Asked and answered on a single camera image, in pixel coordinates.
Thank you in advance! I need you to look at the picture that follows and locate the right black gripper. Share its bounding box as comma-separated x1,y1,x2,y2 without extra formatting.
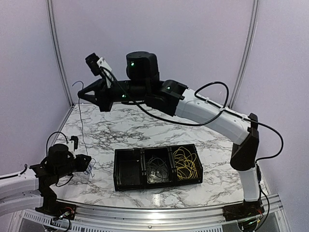
77,74,149,112

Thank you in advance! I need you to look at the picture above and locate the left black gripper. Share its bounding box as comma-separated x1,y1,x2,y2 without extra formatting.
55,154,91,179

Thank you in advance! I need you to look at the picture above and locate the black thin cable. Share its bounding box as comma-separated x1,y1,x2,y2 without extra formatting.
146,157,171,183

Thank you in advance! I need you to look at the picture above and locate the yellow cable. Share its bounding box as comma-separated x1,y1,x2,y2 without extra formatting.
173,146,200,181

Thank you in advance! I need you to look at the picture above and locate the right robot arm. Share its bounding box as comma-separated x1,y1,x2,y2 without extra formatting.
78,51,261,217

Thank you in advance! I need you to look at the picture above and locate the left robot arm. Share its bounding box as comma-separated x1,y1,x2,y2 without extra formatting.
0,142,92,219

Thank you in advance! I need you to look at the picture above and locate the black three-compartment tray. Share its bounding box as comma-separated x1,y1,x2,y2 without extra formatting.
113,144,203,191

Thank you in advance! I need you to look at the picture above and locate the left arm black hose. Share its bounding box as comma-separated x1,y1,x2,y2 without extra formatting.
45,131,74,188

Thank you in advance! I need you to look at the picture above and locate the arm black hose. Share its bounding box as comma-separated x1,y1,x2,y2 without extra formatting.
45,131,74,188
101,67,284,160

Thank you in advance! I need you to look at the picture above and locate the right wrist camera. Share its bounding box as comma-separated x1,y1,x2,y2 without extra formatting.
85,53,114,88

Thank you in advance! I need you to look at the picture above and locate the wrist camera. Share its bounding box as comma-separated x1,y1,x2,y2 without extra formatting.
85,53,114,88
68,136,79,153

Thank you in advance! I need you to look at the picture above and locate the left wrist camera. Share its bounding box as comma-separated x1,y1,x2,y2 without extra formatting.
68,136,79,153

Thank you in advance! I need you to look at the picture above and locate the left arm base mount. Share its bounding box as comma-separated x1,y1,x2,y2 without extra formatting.
35,201,77,220

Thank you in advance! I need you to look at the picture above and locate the left aluminium corner post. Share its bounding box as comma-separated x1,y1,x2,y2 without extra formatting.
46,0,74,107

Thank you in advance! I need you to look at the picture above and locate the aluminium corner post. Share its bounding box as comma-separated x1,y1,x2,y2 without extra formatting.
229,0,260,108
46,0,74,107

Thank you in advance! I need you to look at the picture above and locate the right arm black hose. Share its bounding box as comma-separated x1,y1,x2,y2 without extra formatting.
101,67,284,160

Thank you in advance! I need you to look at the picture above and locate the right aluminium corner post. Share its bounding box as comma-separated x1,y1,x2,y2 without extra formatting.
229,0,260,108

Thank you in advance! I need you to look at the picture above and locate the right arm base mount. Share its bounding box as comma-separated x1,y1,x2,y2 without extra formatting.
223,202,265,221

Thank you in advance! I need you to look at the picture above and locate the aluminium front rail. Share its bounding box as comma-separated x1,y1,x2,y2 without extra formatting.
14,193,285,232

